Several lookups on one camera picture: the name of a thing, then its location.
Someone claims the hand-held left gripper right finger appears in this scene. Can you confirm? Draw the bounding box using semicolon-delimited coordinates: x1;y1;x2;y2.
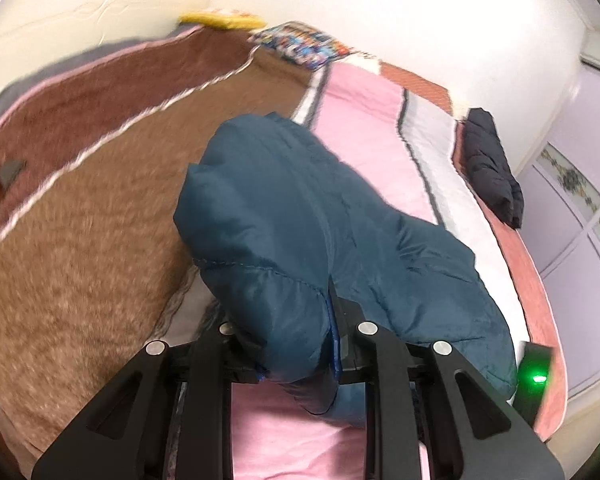
325;280;566;480

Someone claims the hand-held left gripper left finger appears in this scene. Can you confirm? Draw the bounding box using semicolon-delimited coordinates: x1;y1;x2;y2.
31;322;261;480

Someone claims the teal puffer jacket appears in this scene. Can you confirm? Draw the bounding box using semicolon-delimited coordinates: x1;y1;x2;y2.
172;112;518;428

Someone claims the striped patchwork quilt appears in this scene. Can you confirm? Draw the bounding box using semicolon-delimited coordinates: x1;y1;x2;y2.
0;22;571;480

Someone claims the wardrobe with floral glass doors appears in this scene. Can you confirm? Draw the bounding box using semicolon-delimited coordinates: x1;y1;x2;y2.
517;55;600;396

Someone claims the black puffer jacket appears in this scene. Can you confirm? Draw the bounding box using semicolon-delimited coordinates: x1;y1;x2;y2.
462;107;525;228

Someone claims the colourful printed pillow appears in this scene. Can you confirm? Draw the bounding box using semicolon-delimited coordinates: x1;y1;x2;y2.
250;21;353;68

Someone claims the grey bed sheet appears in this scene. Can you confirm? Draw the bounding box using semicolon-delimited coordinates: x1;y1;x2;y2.
0;42;141;121

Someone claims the yellow pillow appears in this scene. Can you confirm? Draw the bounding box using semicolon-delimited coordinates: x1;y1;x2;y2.
179;10;268;31

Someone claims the white bed headboard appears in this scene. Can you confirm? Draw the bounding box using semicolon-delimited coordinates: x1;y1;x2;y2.
0;0;216;111

